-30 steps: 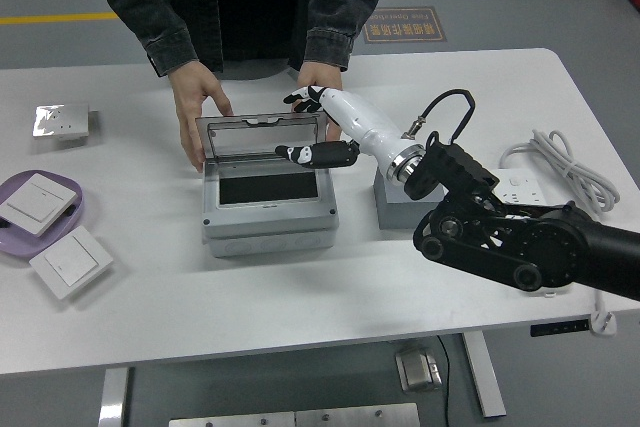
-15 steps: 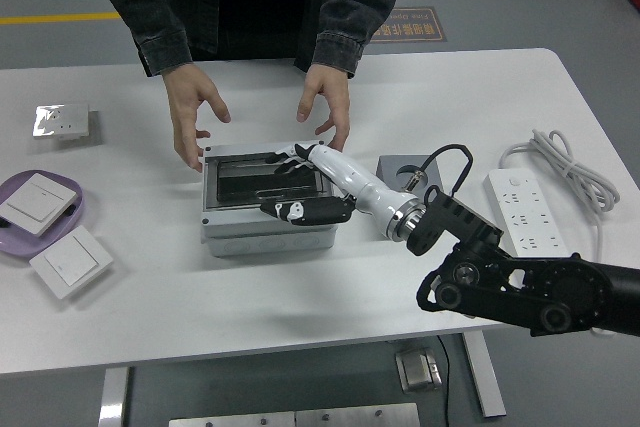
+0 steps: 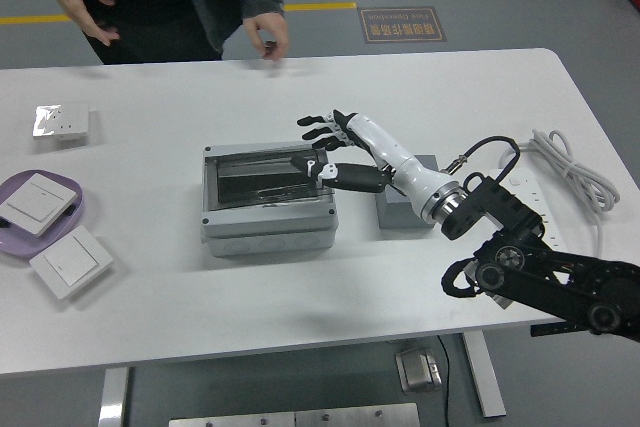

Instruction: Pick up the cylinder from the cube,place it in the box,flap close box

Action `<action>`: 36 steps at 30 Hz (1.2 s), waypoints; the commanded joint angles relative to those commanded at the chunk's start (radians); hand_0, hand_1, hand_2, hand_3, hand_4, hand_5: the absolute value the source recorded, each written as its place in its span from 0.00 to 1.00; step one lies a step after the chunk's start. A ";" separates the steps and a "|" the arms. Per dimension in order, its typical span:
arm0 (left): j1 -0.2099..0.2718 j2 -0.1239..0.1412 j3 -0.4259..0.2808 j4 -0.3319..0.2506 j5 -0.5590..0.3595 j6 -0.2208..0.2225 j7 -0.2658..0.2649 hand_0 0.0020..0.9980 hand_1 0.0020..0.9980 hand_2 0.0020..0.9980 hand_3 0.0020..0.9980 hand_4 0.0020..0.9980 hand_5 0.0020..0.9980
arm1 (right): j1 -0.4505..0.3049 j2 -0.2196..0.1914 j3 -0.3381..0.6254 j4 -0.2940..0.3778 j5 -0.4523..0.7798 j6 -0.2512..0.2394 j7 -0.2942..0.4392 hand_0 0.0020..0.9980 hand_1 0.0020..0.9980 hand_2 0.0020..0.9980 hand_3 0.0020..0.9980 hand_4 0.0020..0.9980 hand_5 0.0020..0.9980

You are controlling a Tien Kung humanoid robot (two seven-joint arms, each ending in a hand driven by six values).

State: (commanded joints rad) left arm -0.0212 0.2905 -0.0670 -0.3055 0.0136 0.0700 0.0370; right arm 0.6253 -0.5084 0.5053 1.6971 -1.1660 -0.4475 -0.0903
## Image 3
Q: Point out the person's left hand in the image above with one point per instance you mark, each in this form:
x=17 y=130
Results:
x=262 y=29

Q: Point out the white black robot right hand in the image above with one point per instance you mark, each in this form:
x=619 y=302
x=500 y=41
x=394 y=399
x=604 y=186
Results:
x=400 y=162

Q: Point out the grey electrical box with lid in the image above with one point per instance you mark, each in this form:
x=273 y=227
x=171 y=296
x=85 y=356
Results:
x=270 y=227

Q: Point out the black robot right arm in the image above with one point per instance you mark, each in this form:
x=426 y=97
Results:
x=550 y=287

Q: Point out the grey cube block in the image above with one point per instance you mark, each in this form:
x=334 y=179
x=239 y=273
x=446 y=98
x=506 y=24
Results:
x=395 y=214

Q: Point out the metal floor socket box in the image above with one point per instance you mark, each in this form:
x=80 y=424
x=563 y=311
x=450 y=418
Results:
x=417 y=369

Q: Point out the white power strip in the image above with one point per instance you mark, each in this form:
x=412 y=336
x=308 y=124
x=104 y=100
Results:
x=532 y=189

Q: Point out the brown floor sign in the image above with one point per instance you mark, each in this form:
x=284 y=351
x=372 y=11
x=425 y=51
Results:
x=401 y=24

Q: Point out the black table control panel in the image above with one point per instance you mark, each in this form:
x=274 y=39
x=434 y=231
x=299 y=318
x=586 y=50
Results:
x=557 y=330

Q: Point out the right white table leg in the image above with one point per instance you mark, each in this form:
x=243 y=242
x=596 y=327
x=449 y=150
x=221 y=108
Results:
x=484 y=377

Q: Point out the white table leg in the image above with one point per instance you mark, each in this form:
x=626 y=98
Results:
x=112 y=397
x=484 y=377

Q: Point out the purple tray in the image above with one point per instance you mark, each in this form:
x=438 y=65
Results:
x=15 y=247

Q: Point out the left white table leg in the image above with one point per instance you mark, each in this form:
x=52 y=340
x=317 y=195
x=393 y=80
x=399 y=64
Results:
x=112 y=397

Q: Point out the white wall switch panel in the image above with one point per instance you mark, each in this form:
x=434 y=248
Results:
x=35 y=202
x=70 y=262

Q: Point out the grey metal base plate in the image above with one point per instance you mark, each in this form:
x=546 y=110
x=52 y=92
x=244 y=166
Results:
x=300 y=418

